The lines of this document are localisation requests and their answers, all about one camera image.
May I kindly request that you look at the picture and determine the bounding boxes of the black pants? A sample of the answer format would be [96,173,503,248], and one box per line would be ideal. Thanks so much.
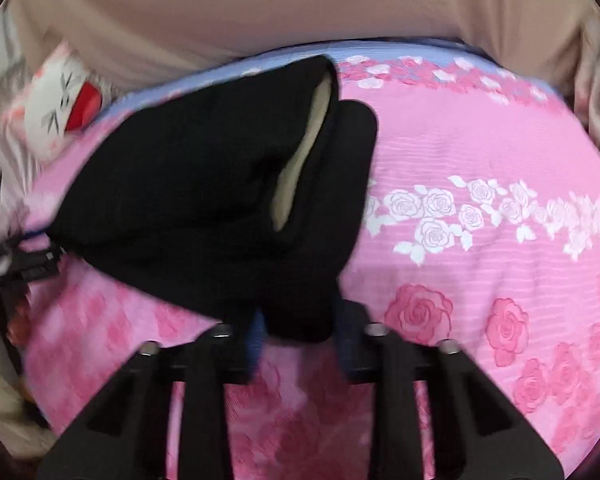
[45,54,379,343]

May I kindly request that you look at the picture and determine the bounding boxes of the white satin curtain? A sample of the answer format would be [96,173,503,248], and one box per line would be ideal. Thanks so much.
[0,10,42,196]

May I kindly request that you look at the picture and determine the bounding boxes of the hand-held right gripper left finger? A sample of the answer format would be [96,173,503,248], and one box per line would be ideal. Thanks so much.
[37,310,270,480]

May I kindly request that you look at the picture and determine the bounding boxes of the cat face pillow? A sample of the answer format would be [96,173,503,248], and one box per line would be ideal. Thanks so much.
[2,42,106,163]

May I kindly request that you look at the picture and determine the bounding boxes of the pink rose print bedsheet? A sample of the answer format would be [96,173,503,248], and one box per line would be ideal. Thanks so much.
[17,37,600,480]

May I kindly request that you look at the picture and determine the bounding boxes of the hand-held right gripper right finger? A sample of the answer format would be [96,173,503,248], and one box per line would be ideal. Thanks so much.
[332,299,566,480]

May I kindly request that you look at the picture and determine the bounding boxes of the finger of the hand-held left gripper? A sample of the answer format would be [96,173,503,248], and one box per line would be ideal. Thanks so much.
[0,239,65,287]

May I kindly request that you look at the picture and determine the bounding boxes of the beige cloth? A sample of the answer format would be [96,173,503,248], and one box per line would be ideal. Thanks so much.
[7,0,600,95]

